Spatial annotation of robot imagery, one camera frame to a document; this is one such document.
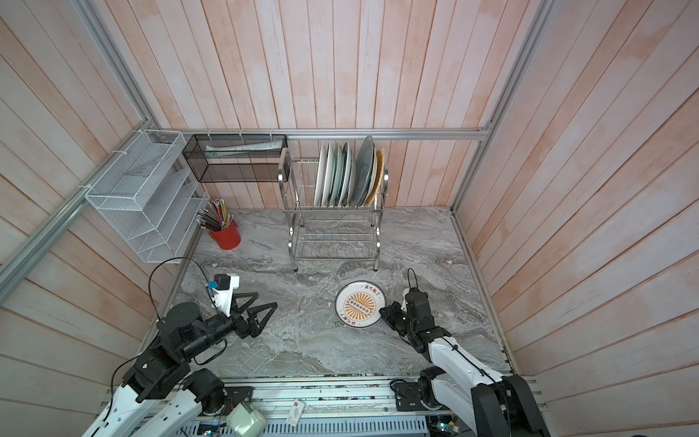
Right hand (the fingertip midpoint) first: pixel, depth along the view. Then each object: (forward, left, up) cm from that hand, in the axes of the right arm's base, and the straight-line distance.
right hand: (379, 308), depth 88 cm
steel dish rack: (+31, +13, +1) cm, 34 cm away
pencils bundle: (+30, +62, +11) cm, 70 cm away
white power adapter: (-32, +35, +3) cm, 48 cm away
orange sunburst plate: (+2, +7, -2) cm, 7 cm away
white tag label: (-30, +24, -2) cm, 38 cm away
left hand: (-10, +31, +21) cm, 38 cm away
